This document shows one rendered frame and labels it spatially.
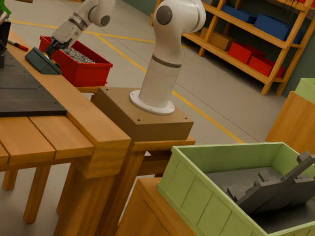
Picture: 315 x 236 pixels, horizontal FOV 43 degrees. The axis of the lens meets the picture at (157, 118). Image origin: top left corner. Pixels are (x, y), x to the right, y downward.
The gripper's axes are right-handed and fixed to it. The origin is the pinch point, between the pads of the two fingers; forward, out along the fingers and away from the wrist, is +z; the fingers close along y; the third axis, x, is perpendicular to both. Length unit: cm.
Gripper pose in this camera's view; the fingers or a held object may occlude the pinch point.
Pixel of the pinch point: (49, 50)
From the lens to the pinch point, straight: 178.5
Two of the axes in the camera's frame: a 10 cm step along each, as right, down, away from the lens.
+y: -6.2, -5.0, 6.0
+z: -6.8, 7.3, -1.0
